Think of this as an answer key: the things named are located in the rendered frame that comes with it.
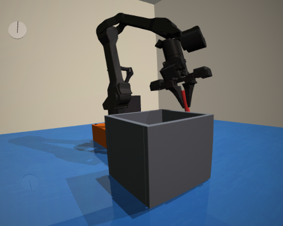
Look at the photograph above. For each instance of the red peg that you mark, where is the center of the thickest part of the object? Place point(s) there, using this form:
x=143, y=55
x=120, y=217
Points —
x=186, y=108

